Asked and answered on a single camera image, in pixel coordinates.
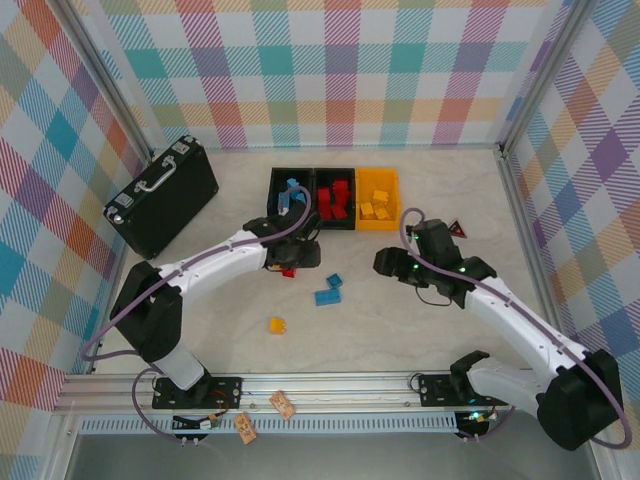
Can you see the yellow lego brick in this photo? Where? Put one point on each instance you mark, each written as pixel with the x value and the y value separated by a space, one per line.
pixel 278 326
pixel 381 196
pixel 367 209
pixel 383 214

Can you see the aluminium side rail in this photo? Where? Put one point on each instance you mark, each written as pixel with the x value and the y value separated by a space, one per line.
pixel 516 200

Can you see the black connector with green light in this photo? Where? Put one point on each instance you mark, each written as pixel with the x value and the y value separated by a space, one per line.
pixel 472 425

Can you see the yellow plastic bin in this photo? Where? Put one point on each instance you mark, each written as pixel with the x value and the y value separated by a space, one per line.
pixel 380 225

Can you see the red black triangular chip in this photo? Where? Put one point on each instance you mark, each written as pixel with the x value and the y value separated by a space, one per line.
pixel 456 230

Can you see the grey metal panel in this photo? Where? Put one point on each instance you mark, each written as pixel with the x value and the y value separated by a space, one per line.
pixel 350 460

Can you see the black plastic bin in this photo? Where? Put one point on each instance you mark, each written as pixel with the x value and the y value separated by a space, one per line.
pixel 277 180
pixel 335 225

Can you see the long blue lego brick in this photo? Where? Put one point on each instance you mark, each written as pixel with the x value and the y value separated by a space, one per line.
pixel 328 297
pixel 286 201

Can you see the orange paper tag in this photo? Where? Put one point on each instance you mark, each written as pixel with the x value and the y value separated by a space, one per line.
pixel 245 427
pixel 282 405

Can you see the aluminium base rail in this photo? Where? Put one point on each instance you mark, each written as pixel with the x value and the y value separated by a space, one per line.
pixel 350 387

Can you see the aluminium frame post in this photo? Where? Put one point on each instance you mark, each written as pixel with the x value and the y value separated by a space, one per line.
pixel 543 75
pixel 115 90

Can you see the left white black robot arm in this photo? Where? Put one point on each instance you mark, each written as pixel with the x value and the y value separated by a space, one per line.
pixel 215 262

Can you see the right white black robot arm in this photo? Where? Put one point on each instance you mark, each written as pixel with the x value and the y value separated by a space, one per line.
pixel 520 330

